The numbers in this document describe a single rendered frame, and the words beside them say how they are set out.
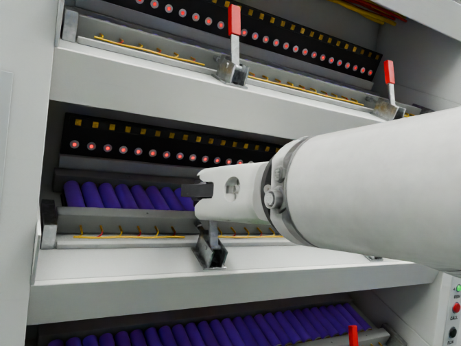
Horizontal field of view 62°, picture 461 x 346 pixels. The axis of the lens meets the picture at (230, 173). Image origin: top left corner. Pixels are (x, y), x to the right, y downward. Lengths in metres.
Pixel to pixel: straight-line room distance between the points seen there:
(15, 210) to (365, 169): 0.27
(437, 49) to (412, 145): 0.59
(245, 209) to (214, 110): 0.15
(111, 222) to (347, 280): 0.33
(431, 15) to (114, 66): 0.48
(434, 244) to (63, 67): 0.30
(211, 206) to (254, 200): 0.06
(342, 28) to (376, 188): 0.63
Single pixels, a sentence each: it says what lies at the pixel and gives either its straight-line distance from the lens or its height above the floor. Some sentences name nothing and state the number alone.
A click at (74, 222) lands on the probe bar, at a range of 0.43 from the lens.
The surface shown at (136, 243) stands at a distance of 0.43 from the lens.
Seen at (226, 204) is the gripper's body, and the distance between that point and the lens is 0.32.
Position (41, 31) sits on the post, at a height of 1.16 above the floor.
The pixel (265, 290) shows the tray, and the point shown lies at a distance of 0.49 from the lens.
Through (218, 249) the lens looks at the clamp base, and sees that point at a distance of 0.44.
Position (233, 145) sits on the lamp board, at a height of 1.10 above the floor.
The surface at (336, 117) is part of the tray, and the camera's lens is 0.51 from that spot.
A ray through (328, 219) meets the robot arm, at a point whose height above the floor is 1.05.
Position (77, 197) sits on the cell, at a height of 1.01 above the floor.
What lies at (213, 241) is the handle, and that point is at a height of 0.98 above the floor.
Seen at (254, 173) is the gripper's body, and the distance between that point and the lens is 0.30.
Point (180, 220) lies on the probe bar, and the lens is 0.46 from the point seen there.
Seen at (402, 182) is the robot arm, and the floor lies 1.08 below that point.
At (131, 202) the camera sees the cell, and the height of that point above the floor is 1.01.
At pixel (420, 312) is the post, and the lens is 0.77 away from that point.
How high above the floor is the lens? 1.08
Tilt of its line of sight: 2 degrees down
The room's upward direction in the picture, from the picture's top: 7 degrees clockwise
